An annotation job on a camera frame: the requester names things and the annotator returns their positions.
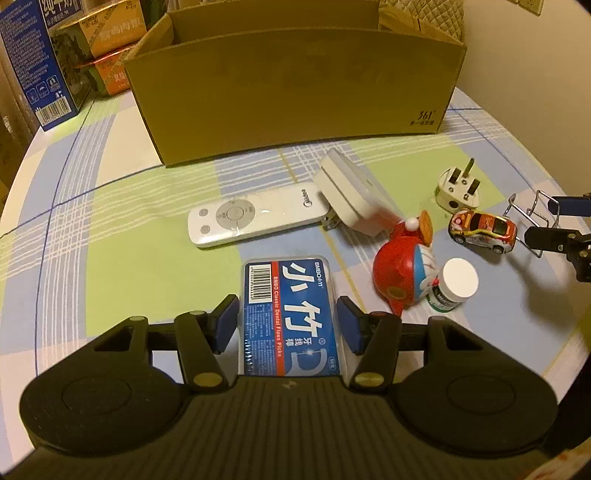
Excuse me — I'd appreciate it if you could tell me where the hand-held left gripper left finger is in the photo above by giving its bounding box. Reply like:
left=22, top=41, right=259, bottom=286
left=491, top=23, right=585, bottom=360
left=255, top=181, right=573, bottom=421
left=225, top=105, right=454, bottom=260
left=92, top=294, right=241, bottom=395

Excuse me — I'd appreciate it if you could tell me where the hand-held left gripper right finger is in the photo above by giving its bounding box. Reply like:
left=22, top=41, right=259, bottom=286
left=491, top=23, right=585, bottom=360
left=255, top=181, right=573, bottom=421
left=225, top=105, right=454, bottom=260
left=336, top=295, right=483, bottom=395

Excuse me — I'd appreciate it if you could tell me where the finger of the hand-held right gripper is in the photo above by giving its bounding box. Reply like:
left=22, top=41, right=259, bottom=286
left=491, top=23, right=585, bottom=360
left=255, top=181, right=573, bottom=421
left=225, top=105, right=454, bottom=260
left=524, top=225, right=591, bottom=283
left=551, top=194, right=591, bottom=216

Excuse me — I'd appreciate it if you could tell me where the metal wire rack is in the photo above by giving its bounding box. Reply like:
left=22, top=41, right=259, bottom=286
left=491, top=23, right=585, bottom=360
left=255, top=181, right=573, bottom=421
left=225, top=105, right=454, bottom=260
left=503, top=190, right=561, bottom=257

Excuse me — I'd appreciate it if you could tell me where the blue dental floss box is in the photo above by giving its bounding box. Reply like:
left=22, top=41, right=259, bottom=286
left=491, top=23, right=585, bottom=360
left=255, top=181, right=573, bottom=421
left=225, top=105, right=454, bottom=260
left=238, top=255, right=348, bottom=377

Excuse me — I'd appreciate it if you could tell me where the red and white toy car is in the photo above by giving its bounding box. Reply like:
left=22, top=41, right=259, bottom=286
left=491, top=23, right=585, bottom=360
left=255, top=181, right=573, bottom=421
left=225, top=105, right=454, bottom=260
left=449, top=209, right=518, bottom=254

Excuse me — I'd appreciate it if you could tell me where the red cartoon cat toy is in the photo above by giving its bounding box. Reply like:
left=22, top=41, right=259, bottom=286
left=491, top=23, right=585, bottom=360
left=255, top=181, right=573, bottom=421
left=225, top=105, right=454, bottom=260
left=373, top=211, right=435, bottom=317

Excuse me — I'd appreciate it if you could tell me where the white-capped pill bottle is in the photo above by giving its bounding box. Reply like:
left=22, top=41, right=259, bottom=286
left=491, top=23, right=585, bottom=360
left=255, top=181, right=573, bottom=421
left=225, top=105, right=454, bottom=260
left=426, top=258, right=479, bottom=317

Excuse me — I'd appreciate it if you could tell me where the white three-pin plug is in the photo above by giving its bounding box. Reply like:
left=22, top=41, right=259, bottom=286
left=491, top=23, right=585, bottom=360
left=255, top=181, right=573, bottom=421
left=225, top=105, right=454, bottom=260
left=434, top=158, right=483, bottom=214

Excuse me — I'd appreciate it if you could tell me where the brown cardboard box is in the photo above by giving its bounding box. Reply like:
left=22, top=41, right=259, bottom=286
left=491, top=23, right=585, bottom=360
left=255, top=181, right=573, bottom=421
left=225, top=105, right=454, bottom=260
left=121, top=0, right=468, bottom=168

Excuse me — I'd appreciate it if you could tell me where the white remote control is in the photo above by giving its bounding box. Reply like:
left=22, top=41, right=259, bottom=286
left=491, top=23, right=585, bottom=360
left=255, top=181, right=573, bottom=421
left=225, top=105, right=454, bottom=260
left=187, top=183, right=329, bottom=250

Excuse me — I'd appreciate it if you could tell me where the white plug-in adapter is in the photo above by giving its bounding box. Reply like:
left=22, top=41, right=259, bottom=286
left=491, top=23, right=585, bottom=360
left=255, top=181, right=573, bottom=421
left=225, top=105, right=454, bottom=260
left=314, top=148, right=404, bottom=238

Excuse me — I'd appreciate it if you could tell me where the quilted beige chair cover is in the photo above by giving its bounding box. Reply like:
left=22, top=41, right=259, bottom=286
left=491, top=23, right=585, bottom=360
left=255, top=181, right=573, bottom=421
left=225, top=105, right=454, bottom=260
left=379, top=0, right=467, bottom=42

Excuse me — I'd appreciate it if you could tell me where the instant rice bowl orange band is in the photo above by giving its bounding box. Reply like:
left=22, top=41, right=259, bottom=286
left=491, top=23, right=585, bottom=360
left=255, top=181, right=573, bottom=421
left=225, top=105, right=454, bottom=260
left=74, top=46, right=139, bottom=97

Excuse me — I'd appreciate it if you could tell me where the instant rice bowl green band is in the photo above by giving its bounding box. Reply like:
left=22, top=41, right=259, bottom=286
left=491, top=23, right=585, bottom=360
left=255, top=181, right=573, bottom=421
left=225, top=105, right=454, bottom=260
left=48, top=0, right=158, bottom=100

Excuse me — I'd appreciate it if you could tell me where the dark blue milk carton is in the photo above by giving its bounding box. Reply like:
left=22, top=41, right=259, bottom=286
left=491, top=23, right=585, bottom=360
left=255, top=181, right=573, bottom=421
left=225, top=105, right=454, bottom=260
left=0, top=0, right=93, bottom=132

